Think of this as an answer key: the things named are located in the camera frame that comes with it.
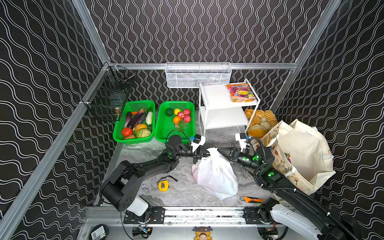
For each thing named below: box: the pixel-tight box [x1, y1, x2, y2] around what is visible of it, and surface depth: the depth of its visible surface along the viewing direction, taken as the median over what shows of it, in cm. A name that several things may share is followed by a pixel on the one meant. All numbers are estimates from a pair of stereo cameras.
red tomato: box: [122, 127, 134, 137], surface depth 103 cm
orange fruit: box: [173, 116, 181, 124], surface depth 112 cm
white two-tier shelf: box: [198, 79, 261, 136], surface depth 89 cm
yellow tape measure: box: [157, 175, 178, 192], surface depth 85 cm
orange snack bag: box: [226, 83, 256, 103], surface depth 81 cm
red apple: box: [184, 114, 191, 124], surface depth 112 cm
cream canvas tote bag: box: [255, 119, 336, 195], surface depth 75 cm
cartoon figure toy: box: [192, 226, 213, 240], surface depth 70 cm
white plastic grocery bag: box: [192, 147, 239, 200], surface depth 75 cm
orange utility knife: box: [240, 196, 264, 204], surface depth 81 cm
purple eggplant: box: [125, 111, 132, 127], surface depth 116 cm
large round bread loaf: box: [247, 124, 269, 138], surface depth 104 cm
